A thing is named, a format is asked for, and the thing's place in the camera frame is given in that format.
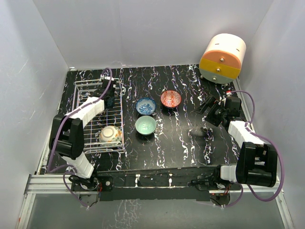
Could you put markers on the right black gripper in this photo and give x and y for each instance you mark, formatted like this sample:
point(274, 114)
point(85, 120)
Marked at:
point(209, 116)

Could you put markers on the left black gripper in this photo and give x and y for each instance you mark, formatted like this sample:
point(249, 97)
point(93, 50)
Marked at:
point(113, 96)

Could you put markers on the white wire dish rack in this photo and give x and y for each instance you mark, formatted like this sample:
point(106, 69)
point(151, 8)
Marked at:
point(112, 116)

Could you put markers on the red patterned bowl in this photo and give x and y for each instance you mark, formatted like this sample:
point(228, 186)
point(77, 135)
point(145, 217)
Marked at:
point(171, 99)

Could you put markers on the blue patterned bowl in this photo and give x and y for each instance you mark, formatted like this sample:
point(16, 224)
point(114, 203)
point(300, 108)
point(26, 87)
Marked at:
point(145, 106)

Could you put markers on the white floral bowl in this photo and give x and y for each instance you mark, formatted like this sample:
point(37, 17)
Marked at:
point(110, 136)

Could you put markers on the mint green bowl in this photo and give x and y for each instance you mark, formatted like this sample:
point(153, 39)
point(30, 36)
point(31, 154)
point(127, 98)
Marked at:
point(145, 125)

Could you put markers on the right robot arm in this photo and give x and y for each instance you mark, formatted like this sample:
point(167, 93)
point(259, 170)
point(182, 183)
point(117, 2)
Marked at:
point(257, 161)

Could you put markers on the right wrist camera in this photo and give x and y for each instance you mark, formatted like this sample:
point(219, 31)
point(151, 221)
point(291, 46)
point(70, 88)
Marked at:
point(229, 93)

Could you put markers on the aluminium frame rail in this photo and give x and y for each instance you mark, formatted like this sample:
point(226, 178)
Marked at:
point(177, 162)

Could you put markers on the round pastel drawer cabinet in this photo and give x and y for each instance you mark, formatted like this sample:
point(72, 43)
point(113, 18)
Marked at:
point(223, 58)

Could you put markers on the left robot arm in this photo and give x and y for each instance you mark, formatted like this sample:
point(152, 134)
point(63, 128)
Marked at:
point(67, 134)

